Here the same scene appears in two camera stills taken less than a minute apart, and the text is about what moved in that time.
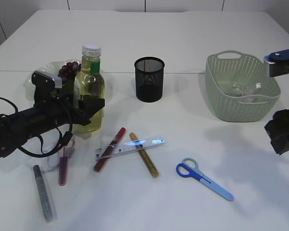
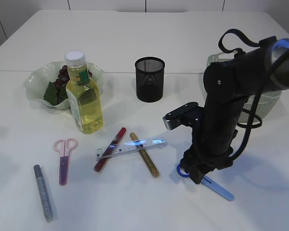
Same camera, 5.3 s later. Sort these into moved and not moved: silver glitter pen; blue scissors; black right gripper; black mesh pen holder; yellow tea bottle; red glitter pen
Moved: yellow tea bottle; black right gripper
Not moved: silver glitter pen; red glitter pen; black mesh pen holder; blue scissors
